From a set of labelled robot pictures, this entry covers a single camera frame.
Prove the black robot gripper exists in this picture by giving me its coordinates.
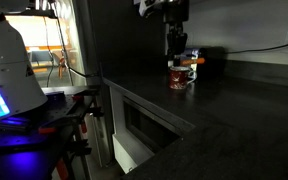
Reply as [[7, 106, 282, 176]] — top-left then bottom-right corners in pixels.
[[163, 0, 190, 68]]

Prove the orange marker with white cap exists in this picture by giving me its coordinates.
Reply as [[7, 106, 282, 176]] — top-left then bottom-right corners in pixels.
[[179, 57, 206, 67]]

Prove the red mug with white rim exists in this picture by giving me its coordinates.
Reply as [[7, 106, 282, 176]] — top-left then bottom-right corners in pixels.
[[169, 65, 197, 91]]

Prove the stainless steel four-slot toaster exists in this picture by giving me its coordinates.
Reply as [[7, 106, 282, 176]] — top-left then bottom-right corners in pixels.
[[183, 46, 228, 81]]

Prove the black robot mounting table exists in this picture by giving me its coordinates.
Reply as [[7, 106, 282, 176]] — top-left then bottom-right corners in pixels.
[[0, 85, 102, 180]]

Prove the black toaster power cable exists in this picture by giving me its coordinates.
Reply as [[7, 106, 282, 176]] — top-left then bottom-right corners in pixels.
[[224, 31, 288, 56]]

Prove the black clamp with red handle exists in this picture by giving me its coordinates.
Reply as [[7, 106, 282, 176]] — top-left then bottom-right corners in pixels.
[[71, 94, 89, 135], [38, 113, 105, 136], [55, 139, 94, 180]]

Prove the black hanging cable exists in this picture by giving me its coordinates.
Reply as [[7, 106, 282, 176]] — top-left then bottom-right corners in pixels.
[[42, 0, 57, 88]]

